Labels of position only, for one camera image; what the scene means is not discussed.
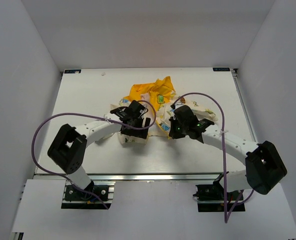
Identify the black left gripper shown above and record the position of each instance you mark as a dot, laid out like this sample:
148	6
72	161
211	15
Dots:
138	133

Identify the aluminium right side rail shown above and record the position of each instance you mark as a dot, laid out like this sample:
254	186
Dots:
245	120

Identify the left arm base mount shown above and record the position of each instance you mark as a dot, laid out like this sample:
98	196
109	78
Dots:
74	199

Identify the aluminium front table rail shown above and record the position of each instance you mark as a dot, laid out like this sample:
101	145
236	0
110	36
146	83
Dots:
155	177

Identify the blue corner label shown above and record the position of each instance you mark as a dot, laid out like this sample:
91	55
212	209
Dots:
221	69
72	71

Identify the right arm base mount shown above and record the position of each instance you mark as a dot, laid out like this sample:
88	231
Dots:
209	200

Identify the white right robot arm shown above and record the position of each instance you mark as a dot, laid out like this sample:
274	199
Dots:
264	167

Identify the blue right corner label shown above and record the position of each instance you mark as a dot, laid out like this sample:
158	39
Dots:
221	69

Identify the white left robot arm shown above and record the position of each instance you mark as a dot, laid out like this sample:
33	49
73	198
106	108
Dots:
69	145

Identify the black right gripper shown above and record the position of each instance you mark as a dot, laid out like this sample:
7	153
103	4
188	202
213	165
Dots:
173	120

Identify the cream dinosaur print baby jacket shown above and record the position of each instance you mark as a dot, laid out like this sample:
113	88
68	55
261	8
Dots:
161	94

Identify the blue left corner label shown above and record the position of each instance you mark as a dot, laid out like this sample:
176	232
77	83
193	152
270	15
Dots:
72	71

